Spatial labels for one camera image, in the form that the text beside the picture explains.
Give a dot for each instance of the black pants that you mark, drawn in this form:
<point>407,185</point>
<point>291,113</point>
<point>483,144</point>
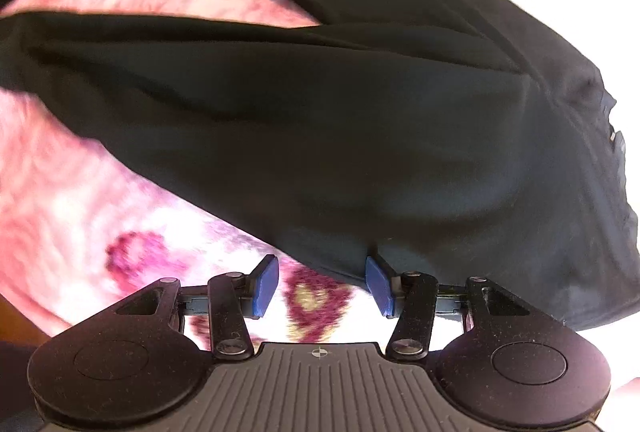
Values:
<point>325,137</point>

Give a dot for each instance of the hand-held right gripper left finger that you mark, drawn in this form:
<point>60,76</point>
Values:
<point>265,284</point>

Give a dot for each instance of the pink floral blanket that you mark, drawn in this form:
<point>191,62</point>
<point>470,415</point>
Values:
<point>75,192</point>

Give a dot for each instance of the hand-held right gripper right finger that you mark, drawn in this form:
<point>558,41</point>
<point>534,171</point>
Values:
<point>377,287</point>

